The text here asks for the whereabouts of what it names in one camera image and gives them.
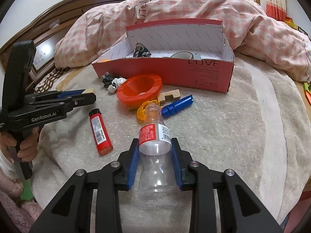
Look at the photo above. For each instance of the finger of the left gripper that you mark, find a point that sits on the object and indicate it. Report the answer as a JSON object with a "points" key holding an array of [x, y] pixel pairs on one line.
{"points": [[69, 93], [77, 101]]}

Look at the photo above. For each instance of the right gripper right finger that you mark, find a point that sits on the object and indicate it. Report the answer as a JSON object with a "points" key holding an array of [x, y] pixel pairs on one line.
{"points": [[180, 158]]}

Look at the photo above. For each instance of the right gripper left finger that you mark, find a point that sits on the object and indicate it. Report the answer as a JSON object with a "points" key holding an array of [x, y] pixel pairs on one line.
{"points": [[129, 161]]}

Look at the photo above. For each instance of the small wooden block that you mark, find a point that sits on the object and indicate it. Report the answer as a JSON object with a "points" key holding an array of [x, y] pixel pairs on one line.
{"points": [[89, 90]]}

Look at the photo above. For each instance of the clear plastic bottle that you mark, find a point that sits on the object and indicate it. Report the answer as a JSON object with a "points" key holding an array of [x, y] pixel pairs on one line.
{"points": [[155, 152]]}

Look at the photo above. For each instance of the red lighter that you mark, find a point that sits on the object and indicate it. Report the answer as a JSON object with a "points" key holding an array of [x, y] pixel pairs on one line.
{"points": [[102, 140]]}

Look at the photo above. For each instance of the orange plastic bowl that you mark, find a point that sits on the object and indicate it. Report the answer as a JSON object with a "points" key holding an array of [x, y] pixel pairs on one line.
{"points": [[139, 89]]}

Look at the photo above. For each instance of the grey metal perforated block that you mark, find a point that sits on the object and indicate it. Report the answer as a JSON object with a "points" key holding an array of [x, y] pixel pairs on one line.
{"points": [[196, 56]]}

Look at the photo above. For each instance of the pink fuzzy sleeve forearm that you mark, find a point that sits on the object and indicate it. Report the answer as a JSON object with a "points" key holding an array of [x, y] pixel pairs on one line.
{"points": [[23, 213]]}

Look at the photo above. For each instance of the person's left hand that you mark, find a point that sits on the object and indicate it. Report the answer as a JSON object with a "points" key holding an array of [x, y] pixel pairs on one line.
{"points": [[28, 147]]}

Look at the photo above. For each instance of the black white toy figure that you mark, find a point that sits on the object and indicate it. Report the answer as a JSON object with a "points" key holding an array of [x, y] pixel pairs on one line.
{"points": [[112, 83]]}

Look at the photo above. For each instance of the blue plastic cylinder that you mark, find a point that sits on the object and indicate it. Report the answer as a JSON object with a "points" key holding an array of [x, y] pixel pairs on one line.
{"points": [[175, 107]]}

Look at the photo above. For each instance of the wooden puzzle block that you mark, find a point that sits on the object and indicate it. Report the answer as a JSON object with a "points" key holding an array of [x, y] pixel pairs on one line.
{"points": [[172, 94]]}

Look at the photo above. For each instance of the dark wooden headboard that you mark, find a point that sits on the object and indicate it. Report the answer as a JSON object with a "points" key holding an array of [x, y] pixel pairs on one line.
{"points": [[45, 31]]}

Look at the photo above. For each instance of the beige fleece blanket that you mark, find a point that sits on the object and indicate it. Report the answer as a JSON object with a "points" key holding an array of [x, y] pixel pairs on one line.
{"points": [[260, 129]]}

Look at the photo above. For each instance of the red cardboard box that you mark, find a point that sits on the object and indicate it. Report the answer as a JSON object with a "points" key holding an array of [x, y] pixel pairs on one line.
{"points": [[175, 63]]}

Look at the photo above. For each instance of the grey tape roll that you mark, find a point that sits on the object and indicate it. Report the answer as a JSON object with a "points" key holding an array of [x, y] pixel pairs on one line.
{"points": [[182, 55]]}

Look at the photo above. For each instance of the pink checkered quilt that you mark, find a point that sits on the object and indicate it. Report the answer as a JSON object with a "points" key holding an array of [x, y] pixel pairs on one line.
{"points": [[246, 26]]}

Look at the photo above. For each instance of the red beige curtain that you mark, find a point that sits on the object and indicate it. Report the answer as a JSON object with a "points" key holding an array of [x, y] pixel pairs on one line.
{"points": [[276, 9]]}

